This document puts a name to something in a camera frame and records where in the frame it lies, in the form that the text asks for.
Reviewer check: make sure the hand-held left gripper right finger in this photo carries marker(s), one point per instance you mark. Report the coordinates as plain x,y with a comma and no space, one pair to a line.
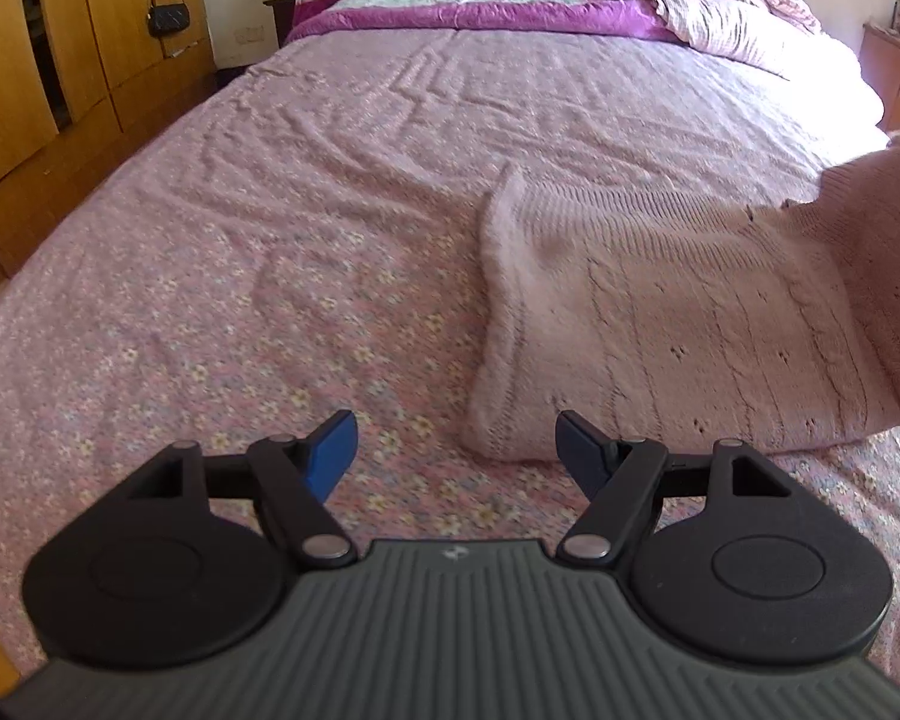
581,459

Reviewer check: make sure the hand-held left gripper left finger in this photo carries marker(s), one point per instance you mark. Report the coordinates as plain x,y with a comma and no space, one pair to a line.
334,459

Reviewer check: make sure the pink knit sweater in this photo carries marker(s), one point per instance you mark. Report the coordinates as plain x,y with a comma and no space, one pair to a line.
682,315

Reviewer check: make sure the pink floral bed sheet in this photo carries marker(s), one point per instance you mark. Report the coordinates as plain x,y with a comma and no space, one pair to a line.
307,240

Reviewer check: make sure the dark wooden nightstand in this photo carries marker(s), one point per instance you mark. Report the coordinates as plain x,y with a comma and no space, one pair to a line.
281,19

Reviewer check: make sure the pink checked pillows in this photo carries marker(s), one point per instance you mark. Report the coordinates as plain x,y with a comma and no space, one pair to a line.
727,11

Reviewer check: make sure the wooden wardrobe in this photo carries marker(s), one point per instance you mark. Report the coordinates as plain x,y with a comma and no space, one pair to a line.
15,90

